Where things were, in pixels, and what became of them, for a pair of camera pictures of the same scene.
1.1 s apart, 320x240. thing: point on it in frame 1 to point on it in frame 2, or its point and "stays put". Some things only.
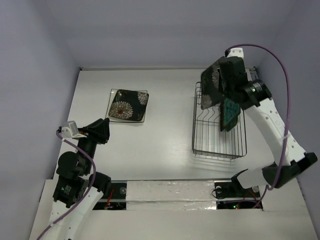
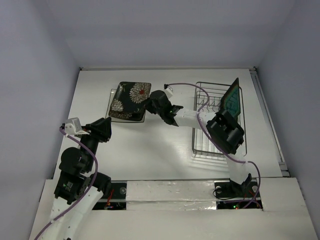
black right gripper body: x=230 y=75 to x=152 y=104
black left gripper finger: x=106 y=130 stays put
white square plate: x=112 y=94 stays put
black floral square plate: x=129 y=104 stays put
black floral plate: x=209 y=88 to x=129 y=103
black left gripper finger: x=96 y=124 stays put
